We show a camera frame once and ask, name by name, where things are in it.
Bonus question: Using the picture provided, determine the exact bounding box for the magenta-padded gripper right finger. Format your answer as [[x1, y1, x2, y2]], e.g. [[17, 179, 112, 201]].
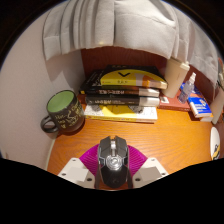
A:
[[126, 144, 169, 189]]

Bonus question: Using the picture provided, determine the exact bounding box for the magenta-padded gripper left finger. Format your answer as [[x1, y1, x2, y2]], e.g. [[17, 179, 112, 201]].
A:
[[57, 143, 101, 190]]

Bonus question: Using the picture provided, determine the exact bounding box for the dark grey computer mouse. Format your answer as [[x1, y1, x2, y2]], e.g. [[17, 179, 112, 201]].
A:
[[96, 134, 129, 190]]

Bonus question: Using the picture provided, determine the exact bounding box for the round white printed mouse pad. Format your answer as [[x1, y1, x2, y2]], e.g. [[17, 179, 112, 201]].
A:
[[209, 126, 222, 161]]

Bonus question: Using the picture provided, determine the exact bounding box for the white and yellow book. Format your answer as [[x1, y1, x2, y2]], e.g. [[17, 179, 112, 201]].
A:
[[83, 103, 159, 124]]

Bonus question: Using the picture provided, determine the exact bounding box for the dark mug with green inside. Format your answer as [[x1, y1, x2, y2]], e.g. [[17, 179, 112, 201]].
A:
[[40, 89, 86, 135]]

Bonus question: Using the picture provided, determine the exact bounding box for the black book with white lettering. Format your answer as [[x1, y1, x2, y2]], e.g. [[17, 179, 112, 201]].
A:
[[84, 95, 161, 108]]

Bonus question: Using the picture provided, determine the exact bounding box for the red book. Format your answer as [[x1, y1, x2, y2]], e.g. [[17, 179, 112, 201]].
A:
[[158, 94, 192, 112]]

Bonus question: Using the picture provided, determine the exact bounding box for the blue book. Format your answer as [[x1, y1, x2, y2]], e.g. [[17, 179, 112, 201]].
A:
[[179, 83, 214, 118]]

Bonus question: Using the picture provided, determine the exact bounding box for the small clear spray bottle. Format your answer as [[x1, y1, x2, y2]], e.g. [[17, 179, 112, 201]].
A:
[[177, 72, 198, 104]]

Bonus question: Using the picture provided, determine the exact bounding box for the white vase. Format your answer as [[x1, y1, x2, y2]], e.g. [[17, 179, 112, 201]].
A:
[[210, 88, 224, 125]]

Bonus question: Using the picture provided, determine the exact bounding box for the white curtain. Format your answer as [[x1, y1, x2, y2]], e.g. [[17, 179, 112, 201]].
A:
[[42, 0, 221, 73]]

